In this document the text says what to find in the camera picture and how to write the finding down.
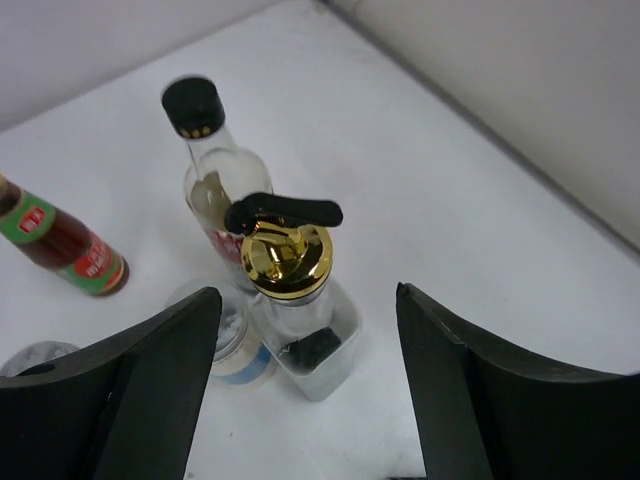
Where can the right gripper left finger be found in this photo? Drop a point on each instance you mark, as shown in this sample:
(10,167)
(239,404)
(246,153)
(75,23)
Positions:
(125,407)

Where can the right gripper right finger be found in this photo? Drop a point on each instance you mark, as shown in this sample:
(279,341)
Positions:
(486,408)

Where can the gold-capped oil dispenser bottle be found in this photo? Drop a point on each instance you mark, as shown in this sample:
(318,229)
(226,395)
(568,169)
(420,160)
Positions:
(304,318)

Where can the green-label brown sauce bottle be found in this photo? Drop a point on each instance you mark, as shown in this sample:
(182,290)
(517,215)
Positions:
(58,242)

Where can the black-capped dark sauce bottle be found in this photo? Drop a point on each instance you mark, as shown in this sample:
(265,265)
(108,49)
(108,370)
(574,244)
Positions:
(221,171)

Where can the front silver-lid salt shaker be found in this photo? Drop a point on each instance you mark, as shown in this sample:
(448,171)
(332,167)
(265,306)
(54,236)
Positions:
(35,354)

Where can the silver-lid salt shaker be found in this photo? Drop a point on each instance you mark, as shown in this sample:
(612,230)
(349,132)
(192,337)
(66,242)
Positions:
(241,360)
(35,354)

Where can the rear silver-lid salt shaker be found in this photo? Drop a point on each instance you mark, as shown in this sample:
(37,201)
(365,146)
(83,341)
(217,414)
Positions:
(241,360)

